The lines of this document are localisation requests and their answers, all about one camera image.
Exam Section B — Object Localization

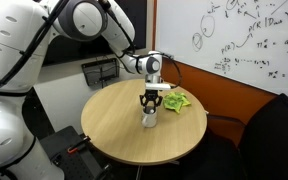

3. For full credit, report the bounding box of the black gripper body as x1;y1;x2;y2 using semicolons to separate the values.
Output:
139;89;163;105

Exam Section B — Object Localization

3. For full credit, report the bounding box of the white ceramic mug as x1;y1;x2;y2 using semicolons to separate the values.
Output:
141;107;159;129

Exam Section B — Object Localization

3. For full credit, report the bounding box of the green crumpled cloth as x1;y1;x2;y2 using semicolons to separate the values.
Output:
162;92;192;115

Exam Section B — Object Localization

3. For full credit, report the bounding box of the metal table leg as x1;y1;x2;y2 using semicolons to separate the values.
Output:
135;164;144;180

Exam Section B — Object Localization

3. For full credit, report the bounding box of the black clamp with orange tips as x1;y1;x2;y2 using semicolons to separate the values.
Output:
66;135;92;155

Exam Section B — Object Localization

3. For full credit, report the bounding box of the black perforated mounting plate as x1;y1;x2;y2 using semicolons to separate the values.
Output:
38;125;119;180

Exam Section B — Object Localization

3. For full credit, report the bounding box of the whiteboard with writing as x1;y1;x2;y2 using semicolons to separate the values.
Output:
154;0;288;104

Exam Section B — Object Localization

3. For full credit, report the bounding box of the black office chair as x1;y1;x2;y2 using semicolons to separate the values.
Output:
197;92;288;180

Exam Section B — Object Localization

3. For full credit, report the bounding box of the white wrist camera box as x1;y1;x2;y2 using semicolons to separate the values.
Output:
145;82;172;91

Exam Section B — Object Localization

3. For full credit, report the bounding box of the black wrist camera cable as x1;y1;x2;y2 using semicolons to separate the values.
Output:
159;52;184;90

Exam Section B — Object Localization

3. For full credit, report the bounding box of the black wire wall basket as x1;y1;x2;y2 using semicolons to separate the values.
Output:
81;57;121;88

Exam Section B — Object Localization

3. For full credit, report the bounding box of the black wall-mounted TV screen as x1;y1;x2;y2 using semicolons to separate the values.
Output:
41;0;149;67

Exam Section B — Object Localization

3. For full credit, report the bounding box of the black cable on robot arm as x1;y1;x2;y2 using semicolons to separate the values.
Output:
0;0;70;92

